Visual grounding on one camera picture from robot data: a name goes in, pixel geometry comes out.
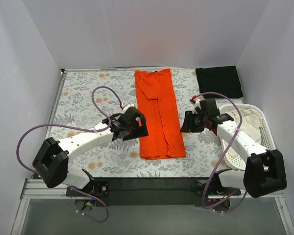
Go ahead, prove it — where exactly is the cream t shirt in basket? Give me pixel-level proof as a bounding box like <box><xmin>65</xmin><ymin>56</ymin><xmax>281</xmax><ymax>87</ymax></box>
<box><xmin>226</xmin><ymin>109</ymin><xmax>263</xmax><ymax>157</ymax></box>

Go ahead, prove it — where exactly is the folded black t shirt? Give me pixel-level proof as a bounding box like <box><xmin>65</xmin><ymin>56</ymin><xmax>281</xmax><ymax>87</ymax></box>
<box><xmin>196</xmin><ymin>66</ymin><xmax>244</xmax><ymax>98</ymax></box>

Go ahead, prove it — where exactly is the aluminium frame rail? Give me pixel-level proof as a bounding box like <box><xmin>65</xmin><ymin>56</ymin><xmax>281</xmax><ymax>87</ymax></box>
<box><xmin>12</xmin><ymin>69</ymin><xmax>294</xmax><ymax>235</ymax></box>

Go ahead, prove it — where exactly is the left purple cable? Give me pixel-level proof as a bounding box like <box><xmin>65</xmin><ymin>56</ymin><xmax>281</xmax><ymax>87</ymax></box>
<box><xmin>16</xmin><ymin>86</ymin><xmax>124</xmax><ymax>223</ymax></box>

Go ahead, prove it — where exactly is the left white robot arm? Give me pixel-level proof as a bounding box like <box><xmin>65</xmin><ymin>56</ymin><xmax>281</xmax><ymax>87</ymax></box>
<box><xmin>32</xmin><ymin>107</ymin><xmax>148</xmax><ymax>189</ymax></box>

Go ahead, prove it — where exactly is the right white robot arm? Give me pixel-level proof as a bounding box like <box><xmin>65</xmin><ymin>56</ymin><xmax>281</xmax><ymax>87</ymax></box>
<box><xmin>180</xmin><ymin>96</ymin><xmax>287</xmax><ymax>198</ymax></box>

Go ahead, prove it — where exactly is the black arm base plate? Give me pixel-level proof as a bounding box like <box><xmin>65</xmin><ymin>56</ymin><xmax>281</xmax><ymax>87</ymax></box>
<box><xmin>33</xmin><ymin>172</ymin><xmax>242</xmax><ymax>211</ymax></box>

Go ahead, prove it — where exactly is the floral patterned table mat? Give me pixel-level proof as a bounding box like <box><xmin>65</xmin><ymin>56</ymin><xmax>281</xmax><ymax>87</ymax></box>
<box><xmin>49</xmin><ymin>70</ymin><xmax>226</xmax><ymax>178</ymax></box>

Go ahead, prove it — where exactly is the orange t shirt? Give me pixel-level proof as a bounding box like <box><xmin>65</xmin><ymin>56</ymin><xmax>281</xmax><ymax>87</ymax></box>
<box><xmin>134</xmin><ymin>69</ymin><xmax>186</xmax><ymax>160</ymax></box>

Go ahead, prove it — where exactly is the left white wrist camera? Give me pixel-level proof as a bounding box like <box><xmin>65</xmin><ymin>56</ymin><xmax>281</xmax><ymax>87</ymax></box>
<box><xmin>121</xmin><ymin>103</ymin><xmax>135</xmax><ymax>113</ymax></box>

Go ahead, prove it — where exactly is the white perforated laundry basket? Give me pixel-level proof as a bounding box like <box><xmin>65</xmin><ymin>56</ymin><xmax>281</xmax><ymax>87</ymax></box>
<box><xmin>217</xmin><ymin>104</ymin><xmax>276</xmax><ymax>171</ymax></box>

